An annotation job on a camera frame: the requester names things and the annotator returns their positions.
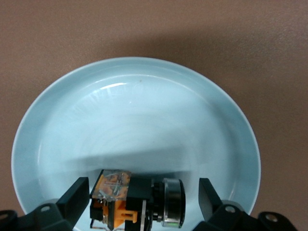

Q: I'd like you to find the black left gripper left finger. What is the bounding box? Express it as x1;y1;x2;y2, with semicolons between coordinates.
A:
0;177;89;231

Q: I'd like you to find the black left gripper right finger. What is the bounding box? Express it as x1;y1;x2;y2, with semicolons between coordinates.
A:
195;178;297;231

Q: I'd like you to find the orange black push-button switch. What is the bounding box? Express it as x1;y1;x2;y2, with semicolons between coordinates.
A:
89;169;186;231

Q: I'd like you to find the light blue plate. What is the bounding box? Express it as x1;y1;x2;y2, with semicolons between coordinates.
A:
12;56;262;231

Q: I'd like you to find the brown table mat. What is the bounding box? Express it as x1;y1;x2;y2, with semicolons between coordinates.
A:
0;0;308;231

